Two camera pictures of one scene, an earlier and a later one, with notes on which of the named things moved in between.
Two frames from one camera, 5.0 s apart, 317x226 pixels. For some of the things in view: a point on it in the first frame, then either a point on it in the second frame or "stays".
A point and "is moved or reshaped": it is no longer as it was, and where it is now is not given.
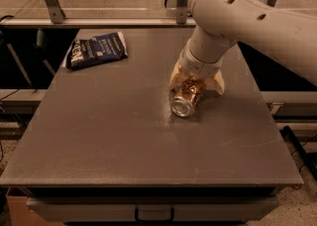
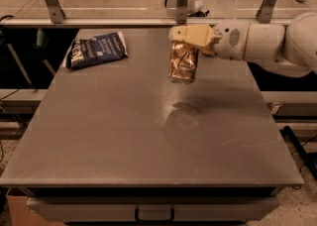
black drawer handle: x=172 y=217 stays
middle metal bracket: x=182 y=0 stays
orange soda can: x=187 y=94 is moved or reshaped
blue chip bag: x=96 y=50 stays
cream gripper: x=202 y=67 to x=230 y=42
